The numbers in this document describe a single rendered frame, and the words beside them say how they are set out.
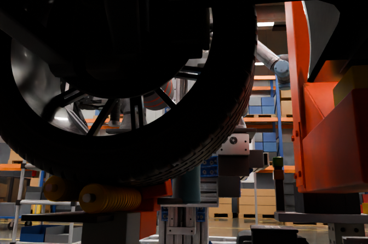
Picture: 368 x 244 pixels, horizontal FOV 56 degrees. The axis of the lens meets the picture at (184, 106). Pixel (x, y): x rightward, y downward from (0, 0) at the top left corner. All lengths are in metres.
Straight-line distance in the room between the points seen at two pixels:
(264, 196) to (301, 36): 9.47
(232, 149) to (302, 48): 0.54
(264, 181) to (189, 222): 10.11
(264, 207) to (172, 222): 8.91
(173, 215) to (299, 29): 1.04
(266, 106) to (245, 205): 3.10
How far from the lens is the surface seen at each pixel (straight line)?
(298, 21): 1.29
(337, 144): 0.76
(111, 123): 1.27
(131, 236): 0.80
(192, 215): 1.75
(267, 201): 10.60
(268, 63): 1.77
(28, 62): 0.95
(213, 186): 1.62
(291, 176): 8.16
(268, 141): 10.86
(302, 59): 1.22
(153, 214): 0.97
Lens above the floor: 0.49
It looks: 15 degrees up
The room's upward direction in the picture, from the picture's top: 1 degrees clockwise
